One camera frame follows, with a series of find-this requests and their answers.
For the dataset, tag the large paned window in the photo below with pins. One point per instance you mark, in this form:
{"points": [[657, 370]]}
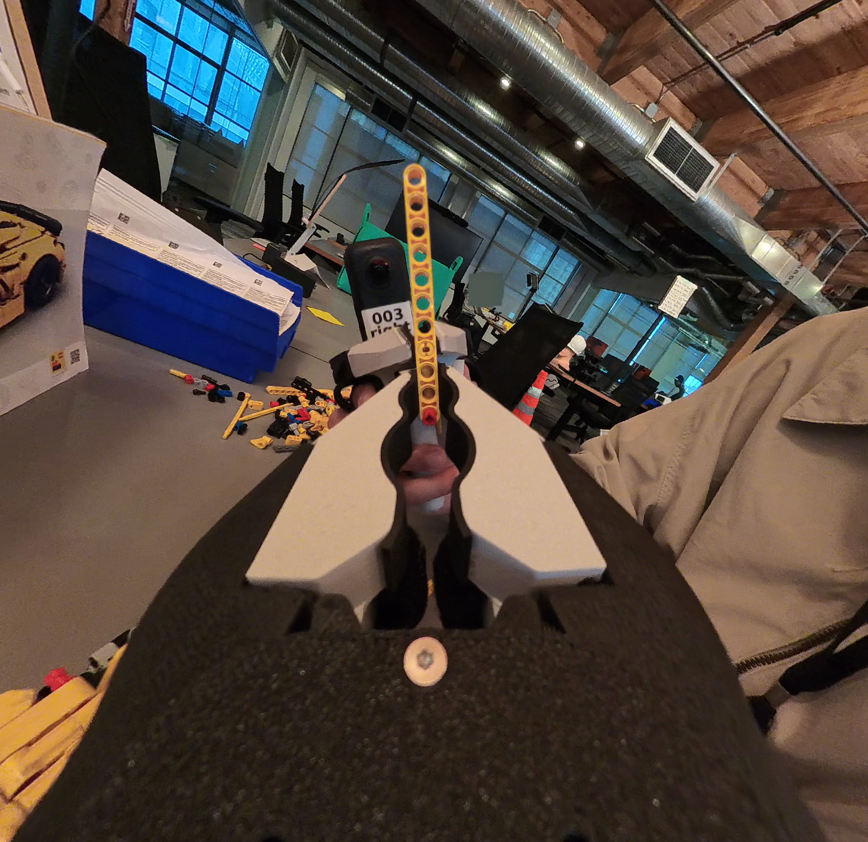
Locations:
{"points": [[190, 62]]}

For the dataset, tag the person's right hand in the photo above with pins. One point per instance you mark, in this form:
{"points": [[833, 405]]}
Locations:
{"points": [[430, 472]]}

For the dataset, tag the black high-back chair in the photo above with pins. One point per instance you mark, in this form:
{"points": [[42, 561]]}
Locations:
{"points": [[297, 204], [272, 201]]}

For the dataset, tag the white hanging paper sign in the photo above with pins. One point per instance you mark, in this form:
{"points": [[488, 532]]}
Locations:
{"points": [[677, 296]]}

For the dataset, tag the orange traffic cone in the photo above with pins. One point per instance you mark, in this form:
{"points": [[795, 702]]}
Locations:
{"points": [[531, 401]]}

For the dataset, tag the wooden post with red label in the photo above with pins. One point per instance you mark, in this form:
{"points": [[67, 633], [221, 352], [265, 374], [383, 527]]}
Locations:
{"points": [[119, 1]]}

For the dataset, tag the black monitor screen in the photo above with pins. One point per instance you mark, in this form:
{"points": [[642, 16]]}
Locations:
{"points": [[454, 238]]}

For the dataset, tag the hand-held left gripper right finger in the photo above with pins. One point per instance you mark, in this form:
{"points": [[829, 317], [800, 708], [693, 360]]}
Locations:
{"points": [[529, 509]]}

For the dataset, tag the partly built toy car model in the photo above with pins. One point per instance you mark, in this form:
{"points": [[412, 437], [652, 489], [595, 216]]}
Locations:
{"points": [[41, 733]]}

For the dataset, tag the instruction poster board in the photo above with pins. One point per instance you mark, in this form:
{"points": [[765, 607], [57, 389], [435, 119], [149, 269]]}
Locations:
{"points": [[17, 41]]}

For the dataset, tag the silver ventilation duct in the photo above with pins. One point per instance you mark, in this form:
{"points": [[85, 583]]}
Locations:
{"points": [[542, 48]]}

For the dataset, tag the instruction booklet with yellow car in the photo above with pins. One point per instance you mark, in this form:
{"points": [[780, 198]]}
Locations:
{"points": [[41, 326]]}

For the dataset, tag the yellow flat marker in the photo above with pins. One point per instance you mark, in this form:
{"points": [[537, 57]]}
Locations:
{"points": [[325, 315]]}

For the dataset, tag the teal green plastic bin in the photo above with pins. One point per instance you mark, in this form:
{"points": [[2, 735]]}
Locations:
{"points": [[444, 279]]}

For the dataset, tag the pile of loose brick pieces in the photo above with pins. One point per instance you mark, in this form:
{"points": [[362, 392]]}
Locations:
{"points": [[298, 414]]}

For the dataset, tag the cluster of small brick pins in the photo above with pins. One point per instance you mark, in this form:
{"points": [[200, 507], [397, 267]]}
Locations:
{"points": [[210, 387]]}

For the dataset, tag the stack of white paper sheets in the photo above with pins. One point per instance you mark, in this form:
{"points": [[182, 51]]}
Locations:
{"points": [[169, 245]]}

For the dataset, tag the yellow brick beam assembly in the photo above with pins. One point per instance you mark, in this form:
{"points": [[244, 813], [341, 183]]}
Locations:
{"points": [[420, 279]]}

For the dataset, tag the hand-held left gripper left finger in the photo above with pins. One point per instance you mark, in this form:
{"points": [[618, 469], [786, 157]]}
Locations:
{"points": [[325, 516]]}

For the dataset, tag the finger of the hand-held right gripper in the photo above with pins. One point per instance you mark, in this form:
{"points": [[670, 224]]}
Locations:
{"points": [[380, 359], [453, 345]]}

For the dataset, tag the black office chair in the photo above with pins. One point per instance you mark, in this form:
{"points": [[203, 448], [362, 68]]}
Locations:
{"points": [[529, 353]]}

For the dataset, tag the blue storage bin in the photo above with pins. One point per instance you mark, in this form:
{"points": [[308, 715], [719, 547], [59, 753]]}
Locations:
{"points": [[176, 320]]}

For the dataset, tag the white vent grille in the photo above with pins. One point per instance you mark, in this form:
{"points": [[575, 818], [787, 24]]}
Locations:
{"points": [[683, 160]]}

